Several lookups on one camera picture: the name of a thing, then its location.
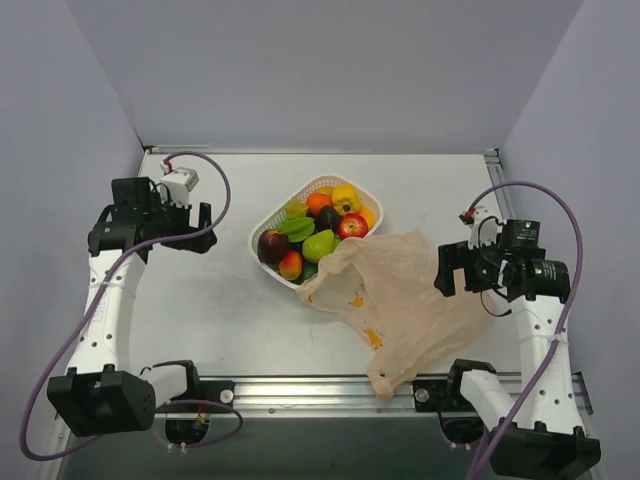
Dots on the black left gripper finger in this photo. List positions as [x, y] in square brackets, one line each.
[205, 215]
[199, 245]

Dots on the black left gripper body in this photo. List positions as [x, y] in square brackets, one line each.
[181, 223]

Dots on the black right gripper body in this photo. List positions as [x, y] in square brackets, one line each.
[463, 267]

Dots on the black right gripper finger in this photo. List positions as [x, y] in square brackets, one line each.
[473, 280]
[451, 257]

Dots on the dark red fake apple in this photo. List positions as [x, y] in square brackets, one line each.
[273, 246]

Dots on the translucent orange plastic bag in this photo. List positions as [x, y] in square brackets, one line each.
[382, 286]

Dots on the red yellow fake mango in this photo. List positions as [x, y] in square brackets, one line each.
[291, 266]

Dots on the white perforated plastic basket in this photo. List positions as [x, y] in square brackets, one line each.
[325, 185]

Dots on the orange fake tangerine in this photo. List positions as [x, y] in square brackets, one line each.
[316, 202]

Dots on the yellow fake bell pepper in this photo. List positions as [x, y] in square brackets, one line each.
[345, 199]

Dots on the dark brown fake avocado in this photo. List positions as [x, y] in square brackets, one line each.
[327, 219]

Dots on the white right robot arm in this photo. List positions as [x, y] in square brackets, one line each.
[540, 434]

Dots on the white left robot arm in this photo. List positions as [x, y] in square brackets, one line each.
[99, 394]

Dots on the yellow fake starfruit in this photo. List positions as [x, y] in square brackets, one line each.
[294, 208]

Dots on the orange fake fruit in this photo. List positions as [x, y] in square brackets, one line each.
[368, 216]

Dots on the green fake starfruit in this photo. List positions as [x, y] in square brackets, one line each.
[297, 229]

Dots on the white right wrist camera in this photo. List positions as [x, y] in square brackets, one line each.
[484, 226]

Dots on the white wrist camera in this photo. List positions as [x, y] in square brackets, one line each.
[177, 185]
[484, 226]

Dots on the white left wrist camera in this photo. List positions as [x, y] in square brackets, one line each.
[177, 185]

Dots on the aluminium right side rail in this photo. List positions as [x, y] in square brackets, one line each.
[495, 170]

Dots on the aluminium rail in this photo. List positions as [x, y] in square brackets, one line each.
[321, 396]
[495, 170]

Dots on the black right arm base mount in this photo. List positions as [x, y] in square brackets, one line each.
[438, 396]

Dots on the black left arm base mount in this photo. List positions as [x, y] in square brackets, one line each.
[211, 395]

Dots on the aluminium front rail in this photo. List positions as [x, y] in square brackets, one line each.
[321, 396]

